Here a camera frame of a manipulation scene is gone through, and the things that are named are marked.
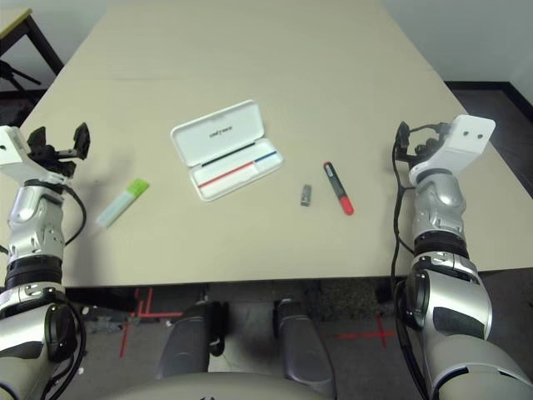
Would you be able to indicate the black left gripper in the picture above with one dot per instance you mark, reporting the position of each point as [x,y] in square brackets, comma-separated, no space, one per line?
[52,157]

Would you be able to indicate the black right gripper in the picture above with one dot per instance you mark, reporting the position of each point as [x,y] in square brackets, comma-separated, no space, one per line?
[424,146]

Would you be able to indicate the black marker with red cap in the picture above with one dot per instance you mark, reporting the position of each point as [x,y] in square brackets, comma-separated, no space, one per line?
[335,183]

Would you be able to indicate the pale highlighter with green cap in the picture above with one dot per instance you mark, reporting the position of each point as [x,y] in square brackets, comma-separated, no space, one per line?
[121,204]

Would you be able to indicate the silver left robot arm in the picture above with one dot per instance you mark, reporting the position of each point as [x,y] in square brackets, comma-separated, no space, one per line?
[27,206]

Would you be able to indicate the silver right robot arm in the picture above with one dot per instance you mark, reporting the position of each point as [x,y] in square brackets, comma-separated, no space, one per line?
[441,208]

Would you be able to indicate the white plastic pencil case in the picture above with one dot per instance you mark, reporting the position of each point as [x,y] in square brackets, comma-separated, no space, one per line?
[220,133]

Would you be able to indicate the black tripod stand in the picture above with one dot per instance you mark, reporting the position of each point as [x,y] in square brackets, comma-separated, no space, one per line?
[8,71]

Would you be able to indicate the black table foot beam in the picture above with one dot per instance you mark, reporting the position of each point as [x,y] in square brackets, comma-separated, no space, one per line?
[104,298]

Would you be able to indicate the dark grey robot right leg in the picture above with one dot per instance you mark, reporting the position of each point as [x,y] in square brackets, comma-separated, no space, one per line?
[304,350]

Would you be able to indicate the dark grey robot leg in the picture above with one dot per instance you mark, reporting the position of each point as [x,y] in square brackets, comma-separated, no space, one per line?
[187,346]
[304,350]

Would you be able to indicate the dark grey robot left leg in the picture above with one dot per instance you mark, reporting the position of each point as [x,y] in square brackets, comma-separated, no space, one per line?
[187,346]

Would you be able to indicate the beige robot torso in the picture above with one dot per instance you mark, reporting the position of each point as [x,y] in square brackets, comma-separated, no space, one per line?
[225,388]

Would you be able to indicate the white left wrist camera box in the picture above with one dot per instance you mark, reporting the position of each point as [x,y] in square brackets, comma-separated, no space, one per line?
[10,152]

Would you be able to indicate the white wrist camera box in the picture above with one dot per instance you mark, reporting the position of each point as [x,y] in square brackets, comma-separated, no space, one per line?
[10,152]
[458,146]

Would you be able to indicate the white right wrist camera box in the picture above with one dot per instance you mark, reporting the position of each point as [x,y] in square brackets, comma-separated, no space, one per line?
[458,146]

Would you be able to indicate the beige side table black frame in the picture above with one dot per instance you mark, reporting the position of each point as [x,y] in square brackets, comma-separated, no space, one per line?
[12,23]

